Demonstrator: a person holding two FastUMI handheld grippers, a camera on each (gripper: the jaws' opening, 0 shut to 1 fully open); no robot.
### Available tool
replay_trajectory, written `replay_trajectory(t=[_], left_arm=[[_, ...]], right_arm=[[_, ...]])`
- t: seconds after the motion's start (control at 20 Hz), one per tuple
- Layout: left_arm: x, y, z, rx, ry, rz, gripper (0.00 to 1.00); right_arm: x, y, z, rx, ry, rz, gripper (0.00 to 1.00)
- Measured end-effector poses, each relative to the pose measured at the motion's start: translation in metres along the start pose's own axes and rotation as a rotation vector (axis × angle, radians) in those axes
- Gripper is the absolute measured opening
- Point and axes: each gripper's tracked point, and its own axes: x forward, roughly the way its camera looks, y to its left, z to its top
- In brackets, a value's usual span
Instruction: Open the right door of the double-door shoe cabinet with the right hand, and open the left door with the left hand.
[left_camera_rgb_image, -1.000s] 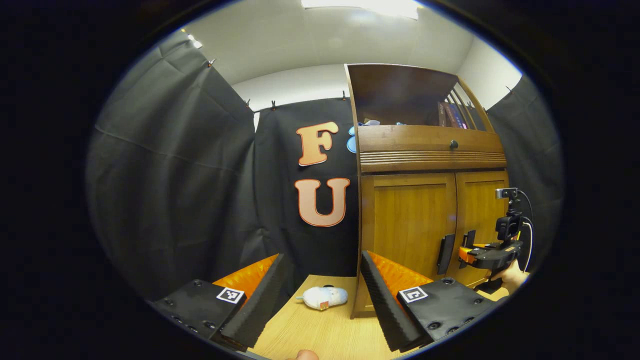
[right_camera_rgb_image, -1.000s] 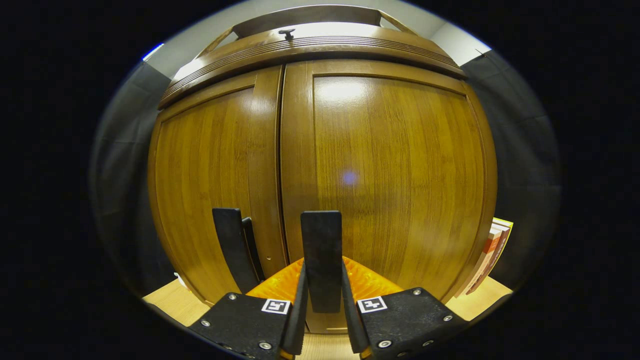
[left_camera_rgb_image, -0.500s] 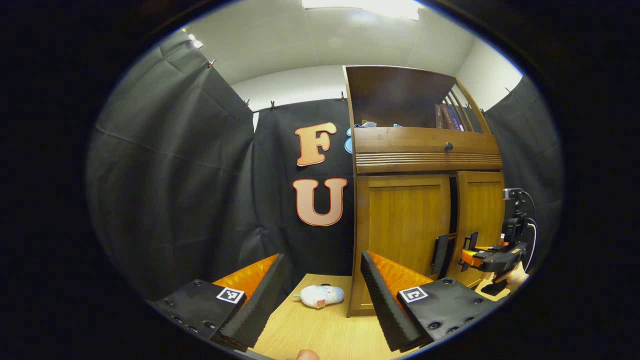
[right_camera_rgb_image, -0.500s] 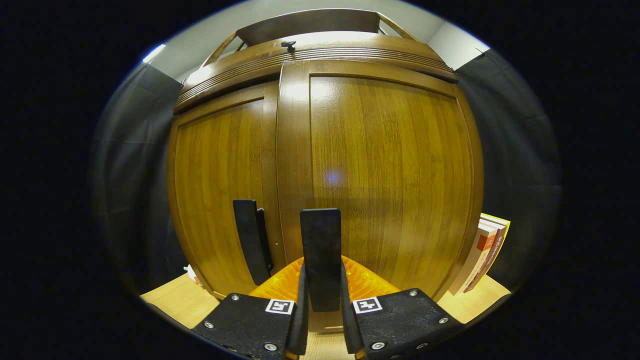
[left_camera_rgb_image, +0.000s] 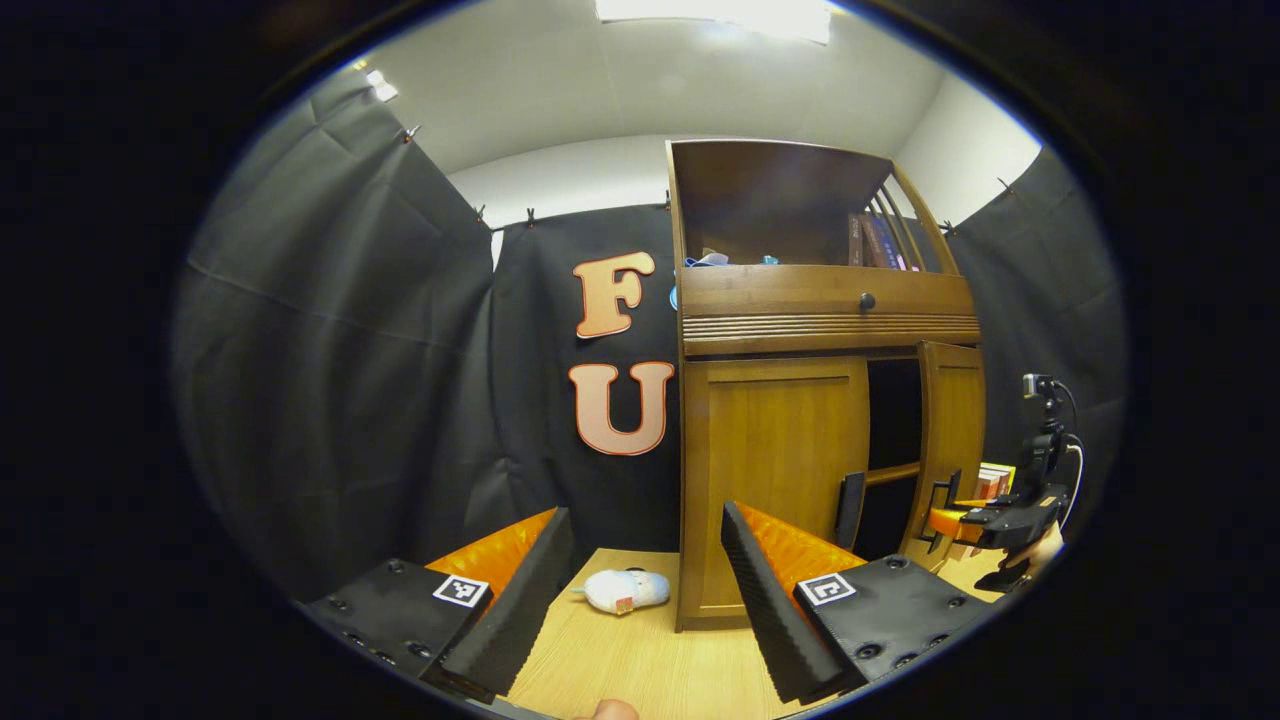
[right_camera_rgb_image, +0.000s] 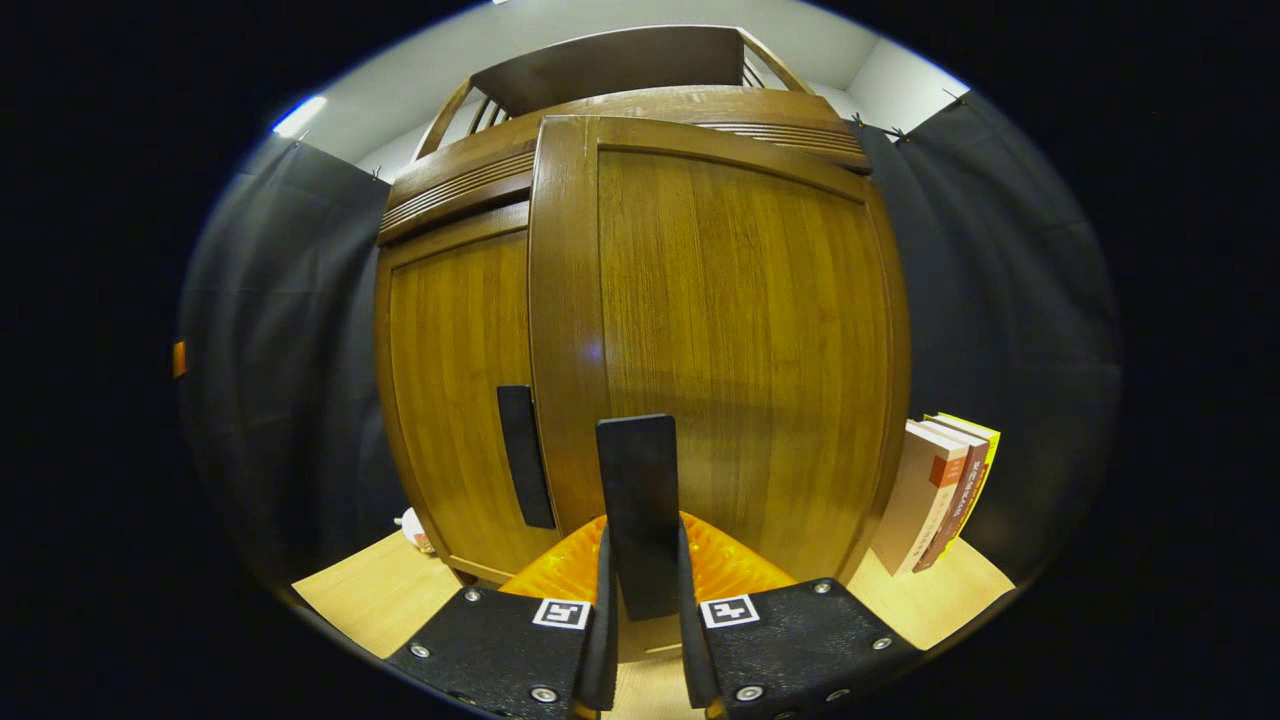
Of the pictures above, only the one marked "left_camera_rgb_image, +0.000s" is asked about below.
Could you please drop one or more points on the wooden cabinet shelf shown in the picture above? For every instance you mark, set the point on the wooden cabinet shelf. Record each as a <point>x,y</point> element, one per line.
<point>893,474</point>

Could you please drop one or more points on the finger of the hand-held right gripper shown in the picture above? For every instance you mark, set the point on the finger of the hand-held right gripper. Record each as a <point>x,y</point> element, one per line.
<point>950,522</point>

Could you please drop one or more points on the small ceiling light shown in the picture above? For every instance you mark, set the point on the small ceiling light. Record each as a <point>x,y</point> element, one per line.
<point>381,86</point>

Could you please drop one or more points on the small cardboard box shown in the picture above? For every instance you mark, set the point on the small cardboard box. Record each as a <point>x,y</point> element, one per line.
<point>993,482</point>

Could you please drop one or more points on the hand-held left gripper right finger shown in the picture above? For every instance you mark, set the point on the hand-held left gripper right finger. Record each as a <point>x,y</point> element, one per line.
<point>765,610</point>

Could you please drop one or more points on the blue book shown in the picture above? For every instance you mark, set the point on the blue book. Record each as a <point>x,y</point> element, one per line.
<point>892,245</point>

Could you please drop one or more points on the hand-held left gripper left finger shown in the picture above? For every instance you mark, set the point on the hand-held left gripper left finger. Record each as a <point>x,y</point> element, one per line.
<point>515,610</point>

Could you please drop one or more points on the white plush toy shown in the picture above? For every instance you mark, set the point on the white plush toy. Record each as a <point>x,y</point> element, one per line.
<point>625,590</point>

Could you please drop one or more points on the blue cloth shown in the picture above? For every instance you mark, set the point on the blue cloth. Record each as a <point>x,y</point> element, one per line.
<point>708,260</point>

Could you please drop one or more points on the large ceiling light panel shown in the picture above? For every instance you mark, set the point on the large ceiling light panel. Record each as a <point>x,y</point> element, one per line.
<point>710,12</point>

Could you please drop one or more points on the dark red book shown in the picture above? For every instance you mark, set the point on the dark red book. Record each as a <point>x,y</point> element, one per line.
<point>872,242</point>

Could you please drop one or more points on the wooden shoe cabinet door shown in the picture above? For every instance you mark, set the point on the wooden shoe cabinet door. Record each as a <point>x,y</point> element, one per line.
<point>770,480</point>
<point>955,420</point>

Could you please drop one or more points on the wooden double-door shoe cabinet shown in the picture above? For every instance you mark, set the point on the wooden double-door shoe cabinet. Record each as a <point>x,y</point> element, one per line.
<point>770,195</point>

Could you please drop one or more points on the round black drawer knob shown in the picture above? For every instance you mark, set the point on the round black drawer knob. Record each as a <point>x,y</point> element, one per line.
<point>867,301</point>

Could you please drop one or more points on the wooden drawer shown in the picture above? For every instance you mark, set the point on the wooden drawer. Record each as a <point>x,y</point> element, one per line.
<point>780,290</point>

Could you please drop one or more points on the brown book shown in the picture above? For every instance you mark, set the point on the brown book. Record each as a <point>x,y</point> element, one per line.
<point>856,240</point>

